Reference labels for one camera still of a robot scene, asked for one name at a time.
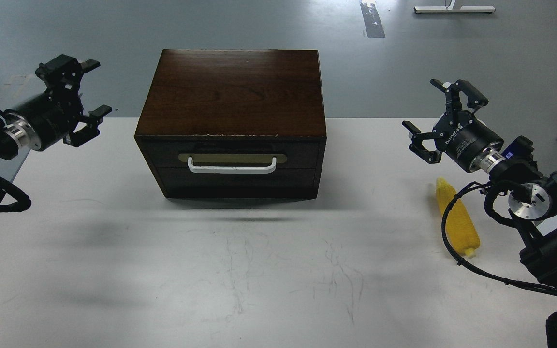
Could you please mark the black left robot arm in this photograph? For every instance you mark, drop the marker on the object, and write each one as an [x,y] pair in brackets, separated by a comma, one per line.
[14,136]

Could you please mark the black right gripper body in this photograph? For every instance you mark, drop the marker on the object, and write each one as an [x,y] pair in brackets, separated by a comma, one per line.
[464,139]

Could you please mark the yellow corn cob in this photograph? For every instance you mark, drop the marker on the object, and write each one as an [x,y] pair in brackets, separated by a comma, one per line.
[460,230]

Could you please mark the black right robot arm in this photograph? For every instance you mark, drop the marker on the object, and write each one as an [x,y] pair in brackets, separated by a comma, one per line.
[517,194]

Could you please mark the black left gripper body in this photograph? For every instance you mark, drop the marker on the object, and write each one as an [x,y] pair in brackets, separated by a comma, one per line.
[51,117]

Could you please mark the wooden drawer with white handle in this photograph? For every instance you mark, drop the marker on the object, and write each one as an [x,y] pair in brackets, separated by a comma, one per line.
[175,154]

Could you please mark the black tape strip on floor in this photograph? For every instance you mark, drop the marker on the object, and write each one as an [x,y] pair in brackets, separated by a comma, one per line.
[371,19]

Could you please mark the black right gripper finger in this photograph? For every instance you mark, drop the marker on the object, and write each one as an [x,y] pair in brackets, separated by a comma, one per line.
[417,143]
[452,90]

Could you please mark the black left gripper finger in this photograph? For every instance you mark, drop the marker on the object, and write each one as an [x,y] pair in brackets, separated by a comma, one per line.
[91,130]
[63,73]

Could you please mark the dark wooden drawer cabinet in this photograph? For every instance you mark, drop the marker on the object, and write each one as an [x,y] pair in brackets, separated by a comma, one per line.
[236,95]

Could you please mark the white table leg base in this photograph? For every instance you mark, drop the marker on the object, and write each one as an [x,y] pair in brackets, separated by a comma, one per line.
[454,6]

